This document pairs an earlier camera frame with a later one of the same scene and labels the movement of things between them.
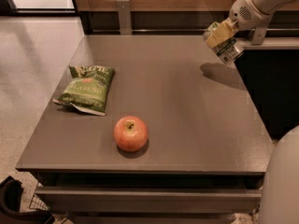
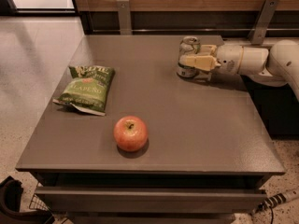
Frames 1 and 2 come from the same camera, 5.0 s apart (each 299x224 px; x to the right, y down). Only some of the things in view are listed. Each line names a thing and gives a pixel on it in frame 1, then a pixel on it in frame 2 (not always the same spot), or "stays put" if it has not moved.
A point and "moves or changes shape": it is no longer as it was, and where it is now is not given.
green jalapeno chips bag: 89,89 stays put
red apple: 130,133 stays put
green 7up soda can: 229,51 moves or changes shape
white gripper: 242,15 to 230,60
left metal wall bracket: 124,19 stays put
